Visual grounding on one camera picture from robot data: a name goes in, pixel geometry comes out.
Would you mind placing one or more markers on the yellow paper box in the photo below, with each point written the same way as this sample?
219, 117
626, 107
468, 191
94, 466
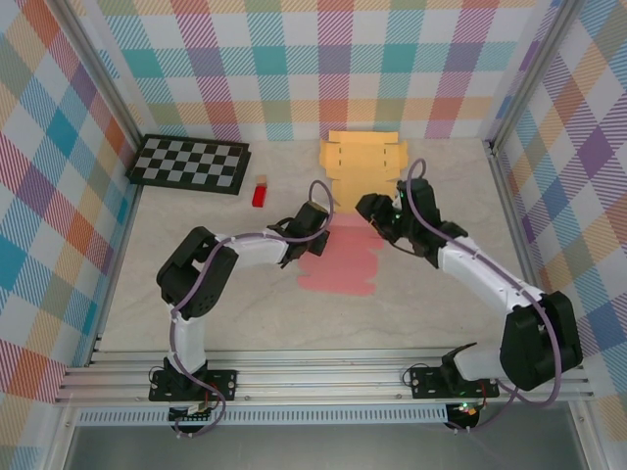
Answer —
362, 152

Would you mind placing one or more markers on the aluminium rail frame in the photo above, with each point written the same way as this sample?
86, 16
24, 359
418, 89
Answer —
318, 377

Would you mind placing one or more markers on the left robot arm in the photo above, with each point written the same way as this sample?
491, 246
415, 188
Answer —
196, 279

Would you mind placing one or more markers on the pink paper box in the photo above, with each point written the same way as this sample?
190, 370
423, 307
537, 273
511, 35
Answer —
343, 264

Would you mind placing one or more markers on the aluminium side rail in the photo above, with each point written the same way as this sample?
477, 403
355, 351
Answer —
507, 196

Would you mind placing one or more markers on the aluminium corner post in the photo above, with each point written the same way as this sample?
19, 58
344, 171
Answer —
105, 80
531, 73

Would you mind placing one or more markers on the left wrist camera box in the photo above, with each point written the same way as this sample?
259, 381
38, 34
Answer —
319, 209

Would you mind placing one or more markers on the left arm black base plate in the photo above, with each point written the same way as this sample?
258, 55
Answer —
220, 384

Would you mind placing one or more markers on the red block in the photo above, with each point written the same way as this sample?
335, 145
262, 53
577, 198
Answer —
259, 197

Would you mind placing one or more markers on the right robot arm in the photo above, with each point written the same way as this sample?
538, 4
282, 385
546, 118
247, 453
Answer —
534, 343

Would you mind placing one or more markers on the small tan wooden block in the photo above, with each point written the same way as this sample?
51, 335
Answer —
262, 179

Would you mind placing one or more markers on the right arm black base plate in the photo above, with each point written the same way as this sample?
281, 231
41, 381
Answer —
426, 384

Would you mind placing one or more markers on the black grey checkerboard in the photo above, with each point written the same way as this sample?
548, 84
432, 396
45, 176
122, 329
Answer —
188, 164

